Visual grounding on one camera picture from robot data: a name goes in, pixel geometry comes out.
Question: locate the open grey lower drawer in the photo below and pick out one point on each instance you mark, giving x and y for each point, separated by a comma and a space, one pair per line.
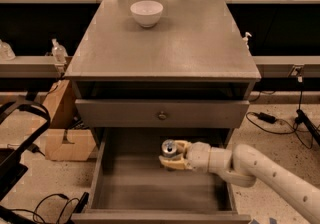
130, 186

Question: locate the white pump bottle right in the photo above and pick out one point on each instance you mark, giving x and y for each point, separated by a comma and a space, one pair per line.
247, 38

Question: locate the blue silver redbull can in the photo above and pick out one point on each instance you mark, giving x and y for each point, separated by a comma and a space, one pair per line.
169, 148

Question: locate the grey wooden drawer cabinet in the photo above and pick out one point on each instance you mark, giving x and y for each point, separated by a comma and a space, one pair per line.
194, 52

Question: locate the brown cardboard box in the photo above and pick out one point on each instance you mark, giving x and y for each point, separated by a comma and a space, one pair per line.
63, 141

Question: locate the white ceramic bowl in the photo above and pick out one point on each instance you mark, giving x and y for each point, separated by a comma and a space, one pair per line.
146, 13

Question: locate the grey upper drawer with knob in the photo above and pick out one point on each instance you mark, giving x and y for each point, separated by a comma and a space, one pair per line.
162, 113

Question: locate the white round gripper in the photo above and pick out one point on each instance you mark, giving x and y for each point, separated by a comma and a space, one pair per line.
199, 155

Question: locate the clear pump bottle left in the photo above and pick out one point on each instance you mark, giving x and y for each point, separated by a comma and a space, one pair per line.
59, 52

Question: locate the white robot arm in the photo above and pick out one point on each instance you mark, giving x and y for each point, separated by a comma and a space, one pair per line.
242, 166

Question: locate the black chair frame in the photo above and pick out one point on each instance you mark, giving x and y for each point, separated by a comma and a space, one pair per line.
11, 170

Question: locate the black power adapter with cable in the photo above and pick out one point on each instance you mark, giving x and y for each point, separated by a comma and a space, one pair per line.
293, 129

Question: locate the clear bottle far left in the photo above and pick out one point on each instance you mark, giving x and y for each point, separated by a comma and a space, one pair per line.
6, 51

